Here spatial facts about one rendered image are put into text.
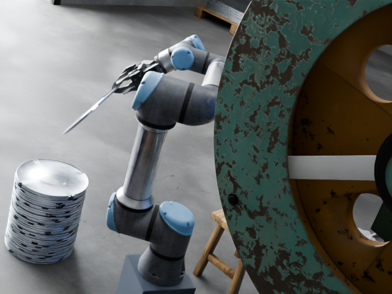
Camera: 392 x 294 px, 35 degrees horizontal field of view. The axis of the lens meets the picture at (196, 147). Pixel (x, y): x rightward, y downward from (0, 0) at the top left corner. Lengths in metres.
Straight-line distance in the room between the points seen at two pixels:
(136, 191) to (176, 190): 1.59
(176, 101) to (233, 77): 0.55
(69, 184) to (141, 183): 0.81
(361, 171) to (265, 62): 0.24
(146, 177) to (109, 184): 1.51
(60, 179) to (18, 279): 0.42
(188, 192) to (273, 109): 2.38
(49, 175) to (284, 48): 1.69
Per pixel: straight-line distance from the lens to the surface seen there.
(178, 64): 2.01
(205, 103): 1.64
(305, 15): 1.02
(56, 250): 2.62
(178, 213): 1.87
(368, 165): 1.01
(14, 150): 3.43
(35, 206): 2.49
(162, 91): 1.64
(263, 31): 1.06
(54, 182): 2.54
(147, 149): 1.73
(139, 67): 2.16
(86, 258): 2.73
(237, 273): 2.65
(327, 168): 1.04
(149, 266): 1.93
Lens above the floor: 1.63
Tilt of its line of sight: 24 degrees down
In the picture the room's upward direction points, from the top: 17 degrees clockwise
